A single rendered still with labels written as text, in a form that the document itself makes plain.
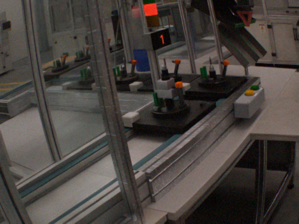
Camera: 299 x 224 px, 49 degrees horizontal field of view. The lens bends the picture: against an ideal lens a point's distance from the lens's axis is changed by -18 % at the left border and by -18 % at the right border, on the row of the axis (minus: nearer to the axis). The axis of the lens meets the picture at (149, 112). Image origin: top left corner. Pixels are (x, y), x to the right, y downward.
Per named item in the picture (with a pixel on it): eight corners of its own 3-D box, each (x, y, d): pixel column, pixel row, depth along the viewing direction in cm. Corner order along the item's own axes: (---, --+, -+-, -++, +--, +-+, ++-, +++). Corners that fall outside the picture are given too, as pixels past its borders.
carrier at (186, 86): (247, 81, 163) (243, 54, 159) (228, 98, 145) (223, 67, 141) (203, 78, 177) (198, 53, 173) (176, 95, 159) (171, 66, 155)
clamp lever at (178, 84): (186, 102, 132) (182, 81, 129) (183, 105, 130) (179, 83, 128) (177, 102, 134) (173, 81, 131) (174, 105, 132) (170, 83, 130)
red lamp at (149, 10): (160, 13, 143) (158, 2, 141) (153, 15, 139) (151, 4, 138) (150, 14, 146) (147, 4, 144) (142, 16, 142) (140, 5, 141)
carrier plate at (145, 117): (216, 106, 138) (215, 101, 137) (183, 134, 120) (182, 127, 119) (162, 103, 152) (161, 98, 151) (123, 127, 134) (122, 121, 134)
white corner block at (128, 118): (141, 123, 135) (139, 112, 134) (133, 128, 132) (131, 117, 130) (131, 122, 138) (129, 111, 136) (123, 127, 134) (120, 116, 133)
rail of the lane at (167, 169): (261, 97, 166) (260, 75, 162) (155, 202, 100) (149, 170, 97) (252, 96, 169) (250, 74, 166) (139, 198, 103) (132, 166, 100)
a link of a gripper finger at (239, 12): (239, 26, 145) (235, 6, 142) (244, 25, 150) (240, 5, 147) (252, 27, 141) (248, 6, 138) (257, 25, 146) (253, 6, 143)
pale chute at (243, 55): (256, 62, 178) (260, 57, 175) (244, 68, 170) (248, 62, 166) (220, 24, 186) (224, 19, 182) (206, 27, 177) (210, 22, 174)
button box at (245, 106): (265, 100, 149) (264, 86, 147) (249, 118, 134) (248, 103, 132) (251, 99, 154) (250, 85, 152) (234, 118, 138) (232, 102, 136)
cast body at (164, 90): (179, 94, 133) (176, 75, 131) (172, 98, 130) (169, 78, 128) (160, 93, 138) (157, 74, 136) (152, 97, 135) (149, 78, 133)
